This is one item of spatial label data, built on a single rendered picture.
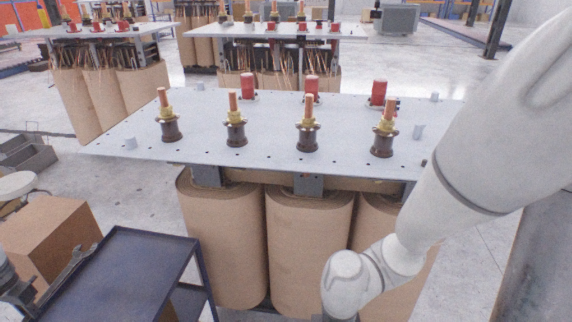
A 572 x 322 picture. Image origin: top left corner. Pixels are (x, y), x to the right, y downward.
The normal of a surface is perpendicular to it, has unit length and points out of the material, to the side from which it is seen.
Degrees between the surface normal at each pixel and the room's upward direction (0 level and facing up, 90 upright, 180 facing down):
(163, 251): 0
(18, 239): 0
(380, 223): 90
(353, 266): 10
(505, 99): 76
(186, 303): 0
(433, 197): 100
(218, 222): 90
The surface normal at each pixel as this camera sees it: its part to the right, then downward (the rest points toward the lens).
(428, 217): -0.81, 0.46
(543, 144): -0.59, 0.48
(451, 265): 0.00, -0.87
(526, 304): -0.85, 0.25
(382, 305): -0.14, 0.49
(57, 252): 0.99, 0.07
